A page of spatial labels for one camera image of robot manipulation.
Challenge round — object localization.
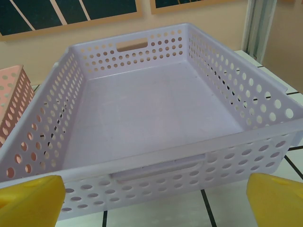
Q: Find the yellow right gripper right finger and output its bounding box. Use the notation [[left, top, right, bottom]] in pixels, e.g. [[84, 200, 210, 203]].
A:
[[245, 172, 303, 227]]

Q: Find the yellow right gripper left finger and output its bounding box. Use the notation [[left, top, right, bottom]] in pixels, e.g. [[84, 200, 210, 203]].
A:
[[0, 175, 66, 227]]

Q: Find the pink perforated plastic basket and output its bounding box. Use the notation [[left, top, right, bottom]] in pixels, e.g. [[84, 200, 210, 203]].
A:
[[0, 65, 36, 148]]

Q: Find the lavender perforated plastic basket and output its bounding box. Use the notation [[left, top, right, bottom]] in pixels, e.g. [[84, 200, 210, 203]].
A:
[[0, 22, 303, 222]]

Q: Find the aluminium frame post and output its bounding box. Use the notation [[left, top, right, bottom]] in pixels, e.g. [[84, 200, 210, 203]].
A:
[[241, 0, 277, 66]]

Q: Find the dark floral wall panel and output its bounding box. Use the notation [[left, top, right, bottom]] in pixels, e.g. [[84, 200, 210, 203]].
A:
[[0, 0, 144, 43], [150, 0, 248, 15]]

